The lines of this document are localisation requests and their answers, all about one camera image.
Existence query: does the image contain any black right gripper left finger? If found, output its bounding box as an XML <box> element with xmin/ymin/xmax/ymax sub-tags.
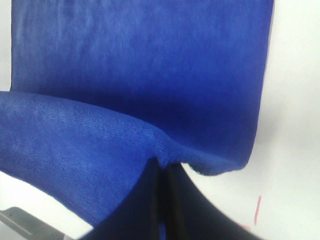
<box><xmin>82</xmin><ymin>158</ymin><xmax>160</xmax><ymax>240</ymax></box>

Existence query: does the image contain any red corner mark right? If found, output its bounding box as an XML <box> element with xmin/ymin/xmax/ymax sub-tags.
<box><xmin>240</xmin><ymin>195</ymin><xmax>262</xmax><ymax>231</ymax></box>

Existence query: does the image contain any blue towel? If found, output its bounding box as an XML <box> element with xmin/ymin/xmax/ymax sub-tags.
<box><xmin>0</xmin><ymin>0</ymin><xmax>274</xmax><ymax>240</ymax></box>

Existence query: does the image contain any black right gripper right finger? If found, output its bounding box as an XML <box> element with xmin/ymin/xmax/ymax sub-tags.
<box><xmin>166</xmin><ymin>164</ymin><xmax>259</xmax><ymax>240</ymax></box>

